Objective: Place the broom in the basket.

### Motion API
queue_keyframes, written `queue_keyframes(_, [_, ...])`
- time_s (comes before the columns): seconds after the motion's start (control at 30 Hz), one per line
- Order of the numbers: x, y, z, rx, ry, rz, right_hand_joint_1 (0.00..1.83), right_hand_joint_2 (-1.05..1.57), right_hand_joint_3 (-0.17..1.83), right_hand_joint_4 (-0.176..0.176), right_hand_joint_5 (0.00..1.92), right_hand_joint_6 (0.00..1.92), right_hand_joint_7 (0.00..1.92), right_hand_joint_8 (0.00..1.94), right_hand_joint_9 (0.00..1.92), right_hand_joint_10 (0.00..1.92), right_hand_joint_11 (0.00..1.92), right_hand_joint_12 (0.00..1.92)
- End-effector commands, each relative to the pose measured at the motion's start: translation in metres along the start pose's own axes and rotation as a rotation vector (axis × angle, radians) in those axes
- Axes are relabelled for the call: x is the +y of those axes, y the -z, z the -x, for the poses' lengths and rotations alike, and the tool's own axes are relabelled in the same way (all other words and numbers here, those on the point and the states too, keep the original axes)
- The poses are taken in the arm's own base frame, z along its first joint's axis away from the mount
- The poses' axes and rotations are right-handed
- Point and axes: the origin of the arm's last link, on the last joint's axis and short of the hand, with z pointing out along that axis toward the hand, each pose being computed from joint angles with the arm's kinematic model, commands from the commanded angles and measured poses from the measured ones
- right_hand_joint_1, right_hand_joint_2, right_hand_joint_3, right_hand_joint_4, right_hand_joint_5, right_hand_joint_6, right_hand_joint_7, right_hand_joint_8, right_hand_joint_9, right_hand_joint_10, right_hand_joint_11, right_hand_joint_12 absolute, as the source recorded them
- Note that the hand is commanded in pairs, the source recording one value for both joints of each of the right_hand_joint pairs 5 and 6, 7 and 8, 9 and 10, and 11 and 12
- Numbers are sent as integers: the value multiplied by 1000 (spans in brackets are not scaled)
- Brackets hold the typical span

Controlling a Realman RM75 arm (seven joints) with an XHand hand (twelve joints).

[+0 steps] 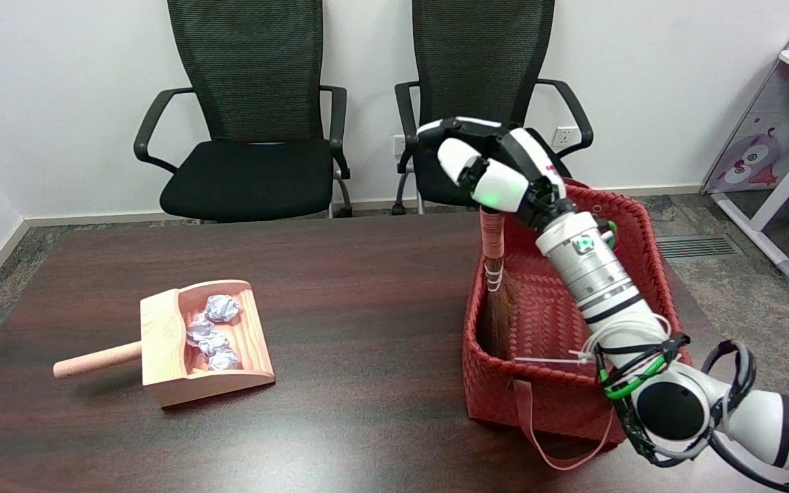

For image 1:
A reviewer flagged brown straw hand broom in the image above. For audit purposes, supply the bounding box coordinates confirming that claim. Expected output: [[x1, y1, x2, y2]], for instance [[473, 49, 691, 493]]
[[479, 207, 519, 361]]

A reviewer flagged wooden dustpan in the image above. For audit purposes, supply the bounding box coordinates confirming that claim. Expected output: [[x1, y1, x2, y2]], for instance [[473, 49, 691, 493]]
[[53, 279, 276, 409]]

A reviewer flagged metal floor vent grille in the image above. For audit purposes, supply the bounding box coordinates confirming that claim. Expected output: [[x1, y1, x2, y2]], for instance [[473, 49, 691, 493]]
[[655, 235, 741, 261]]

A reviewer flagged black mesh office chair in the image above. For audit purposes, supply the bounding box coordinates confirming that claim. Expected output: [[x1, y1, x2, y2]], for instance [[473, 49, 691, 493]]
[[392, 0, 594, 216], [134, 0, 354, 223]]

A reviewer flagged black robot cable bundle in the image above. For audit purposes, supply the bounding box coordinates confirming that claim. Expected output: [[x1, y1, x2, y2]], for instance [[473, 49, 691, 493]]
[[597, 333, 789, 493]]

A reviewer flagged green robot cable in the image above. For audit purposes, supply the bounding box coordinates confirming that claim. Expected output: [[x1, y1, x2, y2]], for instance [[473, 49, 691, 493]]
[[597, 219, 671, 402]]

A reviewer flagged red woven basket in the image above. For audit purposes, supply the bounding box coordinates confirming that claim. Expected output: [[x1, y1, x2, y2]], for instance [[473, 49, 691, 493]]
[[463, 177, 694, 472]]

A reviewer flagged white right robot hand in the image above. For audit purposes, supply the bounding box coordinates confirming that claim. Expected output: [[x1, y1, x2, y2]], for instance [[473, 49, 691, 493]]
[[416, 116, 577, 231]]

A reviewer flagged white desk leg frame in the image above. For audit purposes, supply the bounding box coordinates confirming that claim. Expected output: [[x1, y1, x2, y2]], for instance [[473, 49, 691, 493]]
[[712, 120, 789, 278]]

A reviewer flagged white zip tie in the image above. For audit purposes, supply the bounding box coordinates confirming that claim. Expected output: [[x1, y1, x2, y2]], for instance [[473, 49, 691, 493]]
[[512, 348, 601, 369]]

